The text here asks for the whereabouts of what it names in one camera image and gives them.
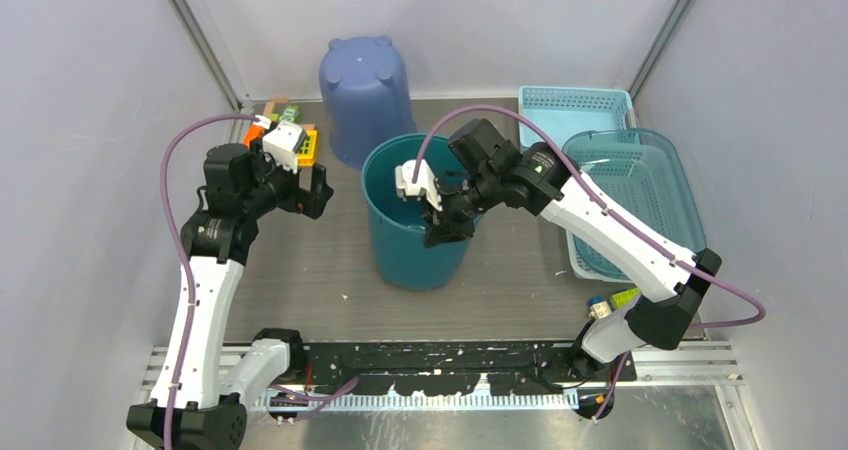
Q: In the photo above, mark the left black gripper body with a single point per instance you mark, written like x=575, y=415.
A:
x=284, y=188

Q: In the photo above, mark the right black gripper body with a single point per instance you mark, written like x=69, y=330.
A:
x=466, y=204

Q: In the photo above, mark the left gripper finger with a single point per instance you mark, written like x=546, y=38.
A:
x=311, y=206
x=320, y=190

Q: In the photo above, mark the teal plastic bucket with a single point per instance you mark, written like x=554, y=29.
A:
x=397, y=228

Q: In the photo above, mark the blue plastic bucket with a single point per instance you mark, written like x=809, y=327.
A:
x=364, y=87

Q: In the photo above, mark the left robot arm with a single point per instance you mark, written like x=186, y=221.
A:
x=193, y=405

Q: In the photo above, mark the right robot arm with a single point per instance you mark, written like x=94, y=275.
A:
x=672, y=279

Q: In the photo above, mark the yellow toy block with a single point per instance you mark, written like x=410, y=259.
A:
x=308, y=153

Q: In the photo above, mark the orange toy arch block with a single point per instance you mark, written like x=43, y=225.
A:
x=254, y=132

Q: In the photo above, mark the green numbered toy block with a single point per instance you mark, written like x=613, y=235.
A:
x=291, y=113

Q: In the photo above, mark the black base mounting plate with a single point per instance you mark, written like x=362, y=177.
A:
x=442, y=368

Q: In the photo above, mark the light blue plastic basket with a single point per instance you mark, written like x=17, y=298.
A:
x=563, y=112

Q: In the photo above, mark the small toy car blue wheels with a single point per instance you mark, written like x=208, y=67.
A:
x=599, y=308

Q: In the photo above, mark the lime green toy brick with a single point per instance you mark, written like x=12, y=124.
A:
x=624, y=297

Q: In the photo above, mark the teal plastic basket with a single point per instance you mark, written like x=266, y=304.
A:
x=641, y=170

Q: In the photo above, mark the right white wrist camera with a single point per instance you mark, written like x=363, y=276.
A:
x=416, y=180

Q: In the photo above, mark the white cable duct strip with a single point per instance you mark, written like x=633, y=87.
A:
x=475, y=401

